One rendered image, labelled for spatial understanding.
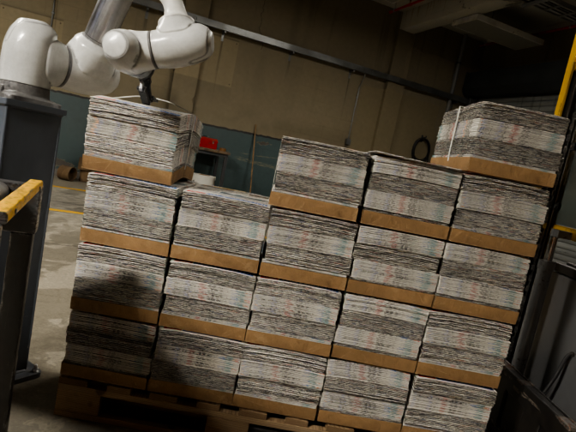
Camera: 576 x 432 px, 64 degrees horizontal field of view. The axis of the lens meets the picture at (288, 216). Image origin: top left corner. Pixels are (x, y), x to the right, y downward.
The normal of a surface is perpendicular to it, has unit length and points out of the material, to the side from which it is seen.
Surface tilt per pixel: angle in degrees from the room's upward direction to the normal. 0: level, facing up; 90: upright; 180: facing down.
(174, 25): 68
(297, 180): 90
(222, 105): 90
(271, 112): 90
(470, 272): 90
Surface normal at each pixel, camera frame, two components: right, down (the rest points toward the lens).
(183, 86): 0.36, 0.18
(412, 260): 0.02, 0.12
